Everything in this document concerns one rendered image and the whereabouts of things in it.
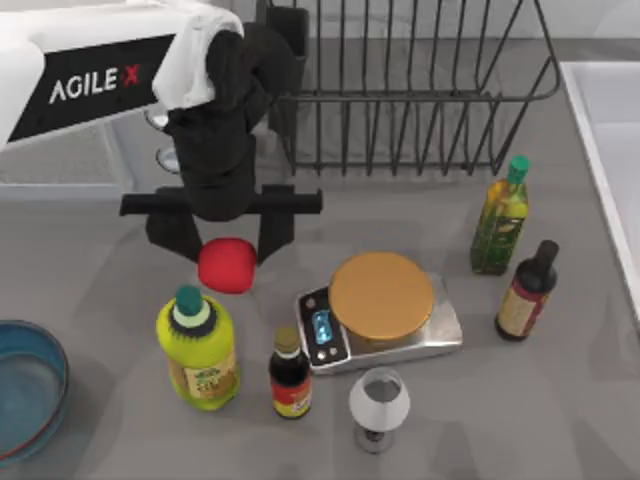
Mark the blue bowl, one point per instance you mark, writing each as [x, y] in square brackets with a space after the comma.
[25, 390]

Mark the white mesh rack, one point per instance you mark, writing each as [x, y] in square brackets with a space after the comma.
[60, 160]

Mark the dark bottle red label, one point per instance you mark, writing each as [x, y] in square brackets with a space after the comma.
[525, 300]

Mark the small dark sauce bottle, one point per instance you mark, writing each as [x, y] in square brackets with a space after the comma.
[290, 380]

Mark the red apple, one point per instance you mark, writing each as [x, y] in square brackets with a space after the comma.
[226, 265]

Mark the yellow-green oil bottle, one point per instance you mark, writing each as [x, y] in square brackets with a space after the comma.
[200, 350]

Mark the clear glass base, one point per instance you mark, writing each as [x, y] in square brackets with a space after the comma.
[167, 160]
[156, 119]

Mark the silver kitchen scale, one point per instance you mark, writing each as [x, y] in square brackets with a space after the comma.
[385, 310]

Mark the white sink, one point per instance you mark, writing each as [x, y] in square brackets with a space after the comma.
[610, 130]

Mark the clear wine glass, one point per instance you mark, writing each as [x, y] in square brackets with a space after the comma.
[379, 400]

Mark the olive oil bottle green cap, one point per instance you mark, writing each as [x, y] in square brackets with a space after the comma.
[500, 225]

